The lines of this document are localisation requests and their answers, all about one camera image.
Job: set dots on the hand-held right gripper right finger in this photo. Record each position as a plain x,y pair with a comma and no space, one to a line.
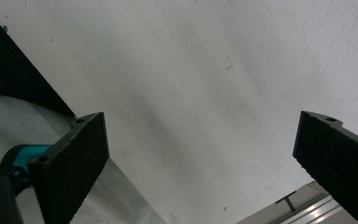
335,158

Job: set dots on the aluminium frame rail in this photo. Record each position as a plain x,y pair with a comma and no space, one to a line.
307,208

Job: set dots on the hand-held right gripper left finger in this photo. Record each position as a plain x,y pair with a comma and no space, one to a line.
71,161

